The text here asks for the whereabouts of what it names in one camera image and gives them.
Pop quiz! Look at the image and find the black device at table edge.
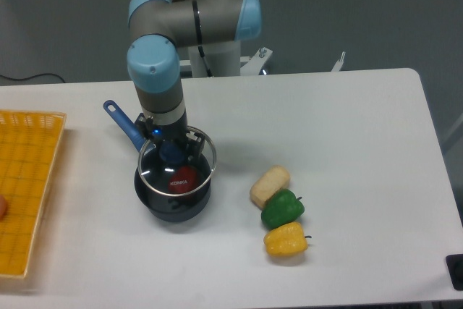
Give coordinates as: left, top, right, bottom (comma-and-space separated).
446, 254, 463, 291

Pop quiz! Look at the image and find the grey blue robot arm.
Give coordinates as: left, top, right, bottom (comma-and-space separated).
127, 0, 262, 164

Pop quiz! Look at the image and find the yellow woven basket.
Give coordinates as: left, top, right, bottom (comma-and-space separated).
1, 109, 67, 279

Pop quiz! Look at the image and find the white bracket behind table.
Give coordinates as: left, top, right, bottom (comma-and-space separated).
331, 51, 346, 72

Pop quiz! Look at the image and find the red bell pepper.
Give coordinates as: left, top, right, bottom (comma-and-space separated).
167, 165, 199, 195

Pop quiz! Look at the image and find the beige bread loaf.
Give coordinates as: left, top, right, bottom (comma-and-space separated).
250, 165, 291, 209

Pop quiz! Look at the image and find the orange round item in basket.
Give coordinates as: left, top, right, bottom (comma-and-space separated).
0, 195, 8, 219

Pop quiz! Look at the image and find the yellow bell pepper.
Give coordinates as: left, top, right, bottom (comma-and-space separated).
263, 222, 309, 257

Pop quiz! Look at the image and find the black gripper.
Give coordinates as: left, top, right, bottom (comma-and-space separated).
135, 113, 205, 163

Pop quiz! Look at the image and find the dark pot blue handle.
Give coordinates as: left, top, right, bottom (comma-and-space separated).
103, 100, 211, 222

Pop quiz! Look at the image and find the glass pot lid blue knob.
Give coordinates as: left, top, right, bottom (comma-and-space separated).
136, 126, 217, 198

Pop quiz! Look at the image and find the green bell pepper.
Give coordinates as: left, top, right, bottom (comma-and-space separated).
260, 189, 305, 229

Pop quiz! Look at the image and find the black cable on floor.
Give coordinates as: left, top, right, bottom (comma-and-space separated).
0, 72, 67, 83

